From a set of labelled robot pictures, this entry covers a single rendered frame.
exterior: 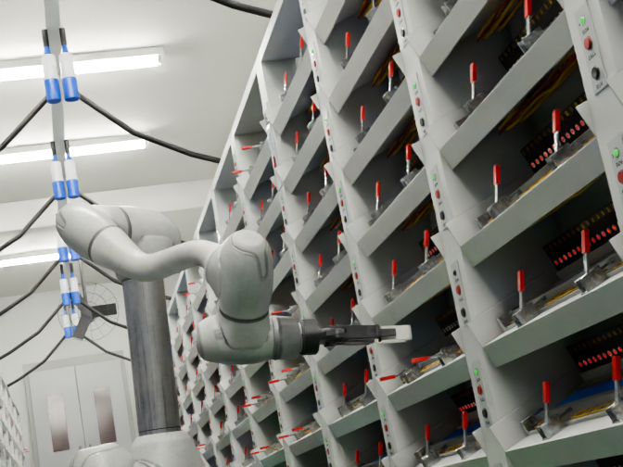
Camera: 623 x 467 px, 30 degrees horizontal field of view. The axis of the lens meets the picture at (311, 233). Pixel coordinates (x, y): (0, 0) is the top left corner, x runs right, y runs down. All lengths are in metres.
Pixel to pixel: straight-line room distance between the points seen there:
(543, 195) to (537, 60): 0.21
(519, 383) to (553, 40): 0.70
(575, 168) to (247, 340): 0.88
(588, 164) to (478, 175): 0.57
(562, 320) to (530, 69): 0.39
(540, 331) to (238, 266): 0.64
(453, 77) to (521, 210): 0.46
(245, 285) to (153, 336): 0.57
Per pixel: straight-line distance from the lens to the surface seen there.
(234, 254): 2.26
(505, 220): 1.97
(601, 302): 1.71
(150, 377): 2.78
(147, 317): 2.80
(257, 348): 2.36
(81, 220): 2.73
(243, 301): 2.29
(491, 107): 1.98
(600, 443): 1.80
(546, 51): 1.78
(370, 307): 2.84
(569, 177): 1.75
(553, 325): 1.87
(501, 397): 2.15
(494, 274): 2.19
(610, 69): 1.59
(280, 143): 3.66
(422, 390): 2.57
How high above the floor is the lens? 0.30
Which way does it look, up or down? 13 degrees up
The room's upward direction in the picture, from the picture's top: 11 degrees counter-clockwise
